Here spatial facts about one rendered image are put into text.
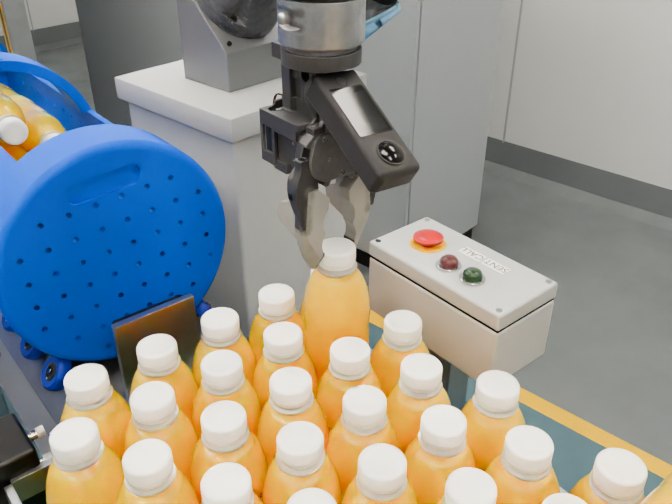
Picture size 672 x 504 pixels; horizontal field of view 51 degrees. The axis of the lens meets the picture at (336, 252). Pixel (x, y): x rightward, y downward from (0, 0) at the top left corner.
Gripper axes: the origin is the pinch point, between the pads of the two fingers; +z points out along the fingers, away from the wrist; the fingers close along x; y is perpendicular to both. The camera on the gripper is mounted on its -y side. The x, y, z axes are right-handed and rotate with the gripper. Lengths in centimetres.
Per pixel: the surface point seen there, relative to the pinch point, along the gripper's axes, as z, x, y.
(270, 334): 6.6, 8.1, 0.3
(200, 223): 6.0, 2.6, 23.6
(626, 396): 117, -137, 23
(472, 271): 4.9, -14.1, -6.2
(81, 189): -2.7, 16.0, 24.0
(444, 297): 7.7, -11.2, -5.1
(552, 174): 111, -246, 131
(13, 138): 3, 14, 57
